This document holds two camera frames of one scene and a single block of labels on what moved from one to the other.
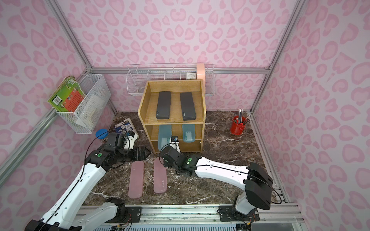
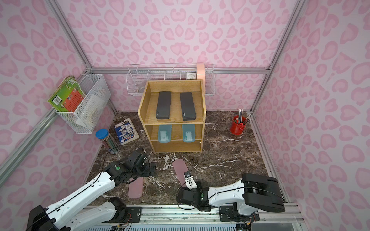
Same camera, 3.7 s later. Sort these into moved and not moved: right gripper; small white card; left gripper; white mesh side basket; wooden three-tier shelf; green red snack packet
Moved: right gripper; left gripper
Not moved: green red snack packet; wooden three-tier shelf; small white card; white mesh side basket
